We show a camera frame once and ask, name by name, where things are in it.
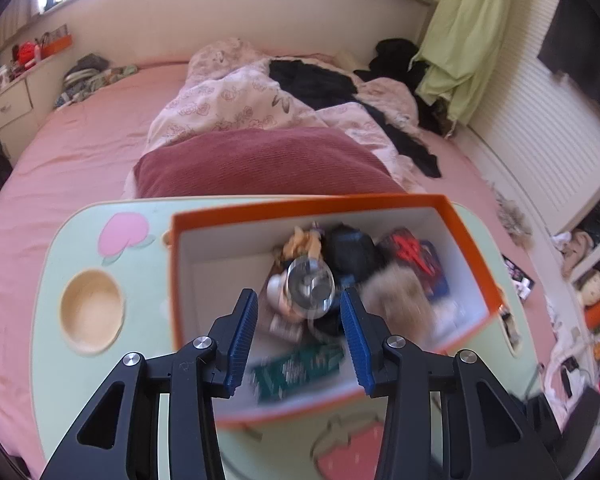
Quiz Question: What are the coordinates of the cream egg-shaped toy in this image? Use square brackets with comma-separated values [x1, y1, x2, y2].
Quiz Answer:
[267, 225, 331, 323]

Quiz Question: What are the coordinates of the blue tin box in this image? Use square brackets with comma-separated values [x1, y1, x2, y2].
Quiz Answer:
[410, 240, 453, 303]

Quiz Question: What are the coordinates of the red container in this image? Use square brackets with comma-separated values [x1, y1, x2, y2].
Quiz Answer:
[12, 42, 38, 68]

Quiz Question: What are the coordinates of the dark red mahjong block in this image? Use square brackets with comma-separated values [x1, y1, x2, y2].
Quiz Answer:
[377, 227, 426, 268]

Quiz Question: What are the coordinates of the green printed packet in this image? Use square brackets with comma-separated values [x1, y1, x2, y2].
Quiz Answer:
[250, 342, 346, 406]

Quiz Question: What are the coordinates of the green cartoon desktop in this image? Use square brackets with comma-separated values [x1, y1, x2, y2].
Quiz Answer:
[27, 195, 546, 480]

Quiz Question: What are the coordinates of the fluffy fur pompom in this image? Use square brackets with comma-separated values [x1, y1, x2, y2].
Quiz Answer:
[357, 265, 433, 341]

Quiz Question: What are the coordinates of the patterned clothes pile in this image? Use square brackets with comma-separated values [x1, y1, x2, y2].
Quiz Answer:
[55, 54, 138, 108]

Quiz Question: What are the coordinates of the black floor bag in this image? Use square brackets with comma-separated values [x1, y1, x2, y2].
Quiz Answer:
[525, 387, 600, 456]

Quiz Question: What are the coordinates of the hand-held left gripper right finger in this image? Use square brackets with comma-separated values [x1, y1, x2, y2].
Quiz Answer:
[340, 286, 563, 480]

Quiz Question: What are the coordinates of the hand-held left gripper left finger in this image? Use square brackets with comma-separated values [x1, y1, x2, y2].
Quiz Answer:
[40, 288, 259, 480]

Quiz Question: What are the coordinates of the pink floral quilt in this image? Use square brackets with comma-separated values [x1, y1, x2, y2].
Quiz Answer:
[145, 37, 426, 181]

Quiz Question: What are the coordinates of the black garment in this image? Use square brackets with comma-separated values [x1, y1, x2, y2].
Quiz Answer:
[269, 57, 441, 178]

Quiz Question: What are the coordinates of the bed with pink sheet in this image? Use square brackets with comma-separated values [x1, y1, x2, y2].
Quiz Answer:
[0, 57, 576, 476]

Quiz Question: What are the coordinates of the clear glass ball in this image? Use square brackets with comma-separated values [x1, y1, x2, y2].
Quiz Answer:
[285, 256, 337, 318]

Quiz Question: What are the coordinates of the white drawer cabinet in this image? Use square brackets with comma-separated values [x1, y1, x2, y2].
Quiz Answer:
[0, 50, 73, 161]

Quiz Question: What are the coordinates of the light green hanging cloth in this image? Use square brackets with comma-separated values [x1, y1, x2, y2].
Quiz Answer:
[415, 0, 518, 126]

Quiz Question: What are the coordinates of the black clothes pile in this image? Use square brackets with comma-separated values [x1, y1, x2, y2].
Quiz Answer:
[370, 37, 431, 81]

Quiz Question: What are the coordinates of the cream round plush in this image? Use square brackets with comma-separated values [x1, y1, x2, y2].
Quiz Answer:
[577, 270, 600, 308]

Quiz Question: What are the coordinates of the orange cardboard box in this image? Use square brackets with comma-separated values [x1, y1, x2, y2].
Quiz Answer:
[167, 194, 506, 431]

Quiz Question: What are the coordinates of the black lace-trimmed cloth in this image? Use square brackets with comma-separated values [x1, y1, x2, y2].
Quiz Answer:
[307, 224, 388, 341]

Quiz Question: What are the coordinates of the dark wall panel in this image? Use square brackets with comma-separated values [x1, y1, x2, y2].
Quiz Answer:
[535, 0, 600, 81]

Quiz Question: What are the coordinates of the beige stuffed toy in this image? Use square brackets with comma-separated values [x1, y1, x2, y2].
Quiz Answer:
[555, 230, 596, 276]

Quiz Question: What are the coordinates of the grey furry trinket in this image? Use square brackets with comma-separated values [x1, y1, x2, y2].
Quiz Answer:
[495, 192, 533, 248]

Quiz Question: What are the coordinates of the maroon pillow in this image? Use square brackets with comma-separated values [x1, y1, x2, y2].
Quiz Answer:
[132, 127, 411, 201]

